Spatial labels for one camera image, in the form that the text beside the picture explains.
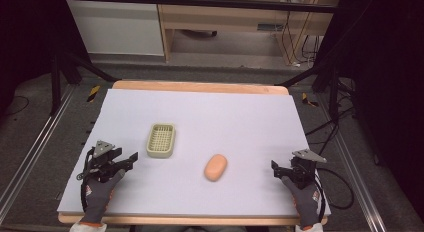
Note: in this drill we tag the light wooden desk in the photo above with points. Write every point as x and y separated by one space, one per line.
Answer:
233 18

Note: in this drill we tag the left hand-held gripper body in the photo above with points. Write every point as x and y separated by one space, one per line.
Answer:
101 158

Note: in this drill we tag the orange soap bar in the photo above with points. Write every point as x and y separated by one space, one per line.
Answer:
215 167

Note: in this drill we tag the metal floor rail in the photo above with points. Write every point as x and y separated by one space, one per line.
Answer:
356 178
36 138

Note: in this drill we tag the white table mat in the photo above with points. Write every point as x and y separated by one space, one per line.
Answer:
213 125

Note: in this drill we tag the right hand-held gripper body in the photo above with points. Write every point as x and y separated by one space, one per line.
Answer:
303 168

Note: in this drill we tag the wooden table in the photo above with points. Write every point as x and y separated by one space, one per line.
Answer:
200 86

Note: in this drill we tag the white cabinet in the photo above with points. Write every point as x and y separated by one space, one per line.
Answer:
116 25

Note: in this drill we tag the beige slotted soap dish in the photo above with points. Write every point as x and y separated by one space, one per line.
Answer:
160 141

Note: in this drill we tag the person's right hand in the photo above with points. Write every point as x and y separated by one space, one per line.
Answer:
305 202

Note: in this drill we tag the black horizontal frame bar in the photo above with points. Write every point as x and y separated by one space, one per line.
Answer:
200 1

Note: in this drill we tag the person's left hand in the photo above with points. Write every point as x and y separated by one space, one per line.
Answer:
98 198

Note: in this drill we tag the yellow black striped marker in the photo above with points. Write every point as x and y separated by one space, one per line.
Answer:
308 100
93 93

